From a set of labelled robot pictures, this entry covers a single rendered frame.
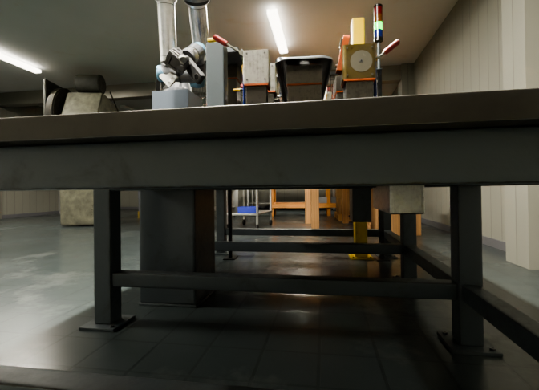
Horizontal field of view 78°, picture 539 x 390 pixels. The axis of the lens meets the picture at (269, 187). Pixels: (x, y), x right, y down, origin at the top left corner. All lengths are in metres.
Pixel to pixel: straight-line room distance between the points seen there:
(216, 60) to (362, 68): 0.54
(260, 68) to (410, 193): 0.64
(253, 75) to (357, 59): 0.35
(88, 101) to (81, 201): 1.73
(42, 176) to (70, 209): 5.79
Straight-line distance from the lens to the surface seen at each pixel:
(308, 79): 1.16
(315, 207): 4.19
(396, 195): 1.05
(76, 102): 6.79
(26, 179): 0.72
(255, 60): 1.23
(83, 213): 6.41
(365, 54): 1.23
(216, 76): 1.34
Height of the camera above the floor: 0.57
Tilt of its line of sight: level
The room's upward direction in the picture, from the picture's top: 1 degrees counter-clockwise
